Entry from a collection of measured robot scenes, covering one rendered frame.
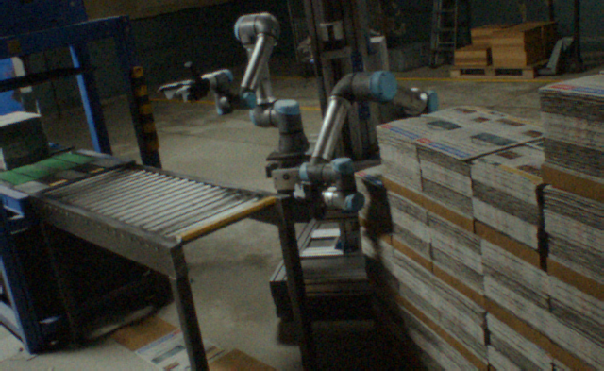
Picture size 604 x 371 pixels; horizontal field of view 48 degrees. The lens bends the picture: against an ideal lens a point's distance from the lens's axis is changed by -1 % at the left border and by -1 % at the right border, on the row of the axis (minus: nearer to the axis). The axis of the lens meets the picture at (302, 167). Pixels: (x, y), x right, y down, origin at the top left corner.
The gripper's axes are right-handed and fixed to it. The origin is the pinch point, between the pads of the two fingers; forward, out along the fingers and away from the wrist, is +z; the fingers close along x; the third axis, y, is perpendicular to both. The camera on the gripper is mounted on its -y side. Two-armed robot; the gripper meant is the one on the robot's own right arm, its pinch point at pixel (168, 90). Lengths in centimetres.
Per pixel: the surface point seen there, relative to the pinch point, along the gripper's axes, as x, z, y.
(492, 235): -152, 20, 16
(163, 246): -47, 48, 38
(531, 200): -165, 29, 0
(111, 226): -8, 42, 43
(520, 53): 91, -608, 109
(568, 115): -174, 35, -25
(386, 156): -98, -12, 14
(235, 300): 15, -39, 127
